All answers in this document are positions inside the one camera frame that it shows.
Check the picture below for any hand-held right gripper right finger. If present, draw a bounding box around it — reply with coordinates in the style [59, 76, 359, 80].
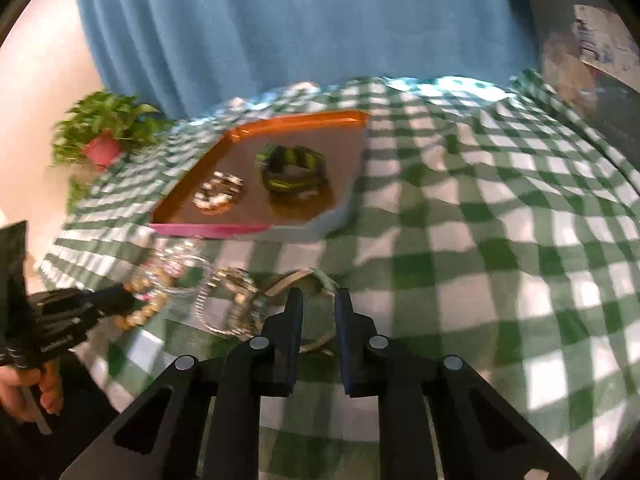
[334, 287, 583, 480]

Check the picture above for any potted green plant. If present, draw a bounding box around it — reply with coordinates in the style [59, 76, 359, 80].
[50, 91, 174, 211]

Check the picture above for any gold bead chain bracelet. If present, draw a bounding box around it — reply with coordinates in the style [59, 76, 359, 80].
[217, 267, 264, 333]

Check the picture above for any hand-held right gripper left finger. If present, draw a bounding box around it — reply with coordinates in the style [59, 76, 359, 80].
[59, 286, 305, 480]

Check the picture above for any green white checkered cloth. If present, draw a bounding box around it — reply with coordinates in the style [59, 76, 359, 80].
[37, 75, 640, 480]

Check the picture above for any beige large bead bracelet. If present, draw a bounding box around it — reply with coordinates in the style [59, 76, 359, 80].
[116, 265, 174, 332]

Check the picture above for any wall poster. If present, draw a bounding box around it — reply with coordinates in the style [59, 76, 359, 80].
[572, 4, 640, 79]

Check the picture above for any green black smartwatch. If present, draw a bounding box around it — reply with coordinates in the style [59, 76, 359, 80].
[255, 143, 329, 196]

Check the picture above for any black white bead bracelet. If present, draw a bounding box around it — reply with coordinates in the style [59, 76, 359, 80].
[193, 170, 247, 214]

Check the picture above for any pink green bead bracelet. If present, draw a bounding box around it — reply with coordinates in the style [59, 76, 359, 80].
[155, 255, 189, 279]

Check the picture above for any person's left hand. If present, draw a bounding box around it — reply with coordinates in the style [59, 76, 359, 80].
[0, 355, 64, 425]

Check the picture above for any copper metal tray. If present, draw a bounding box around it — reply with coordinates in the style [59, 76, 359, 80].
[148, 110, 372, 242]

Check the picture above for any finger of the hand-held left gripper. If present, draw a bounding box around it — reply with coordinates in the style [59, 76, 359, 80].
[80, 282, 137, 320]

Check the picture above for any clear crystal bead bracelet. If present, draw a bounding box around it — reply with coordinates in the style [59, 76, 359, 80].
[145, 240, 219, 299]

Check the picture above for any blue curtain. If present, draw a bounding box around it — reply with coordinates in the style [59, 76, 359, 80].
[72, 0, 540, 120]

